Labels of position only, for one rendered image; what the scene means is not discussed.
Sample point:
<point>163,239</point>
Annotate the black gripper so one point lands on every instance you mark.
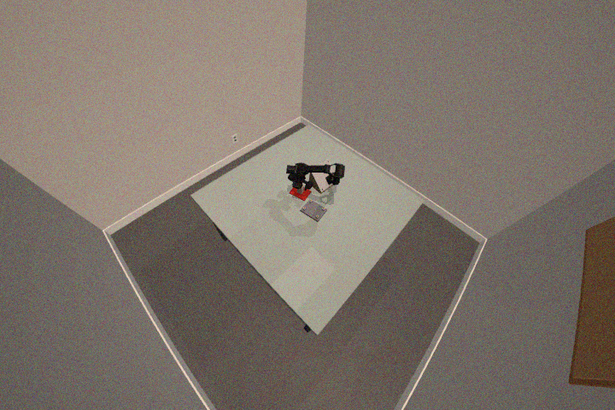
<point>308,185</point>

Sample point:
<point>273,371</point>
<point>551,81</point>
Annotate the red board with square handle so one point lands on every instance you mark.
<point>300,193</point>

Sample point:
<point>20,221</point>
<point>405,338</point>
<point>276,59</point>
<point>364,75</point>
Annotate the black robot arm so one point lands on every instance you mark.
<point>300,169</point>

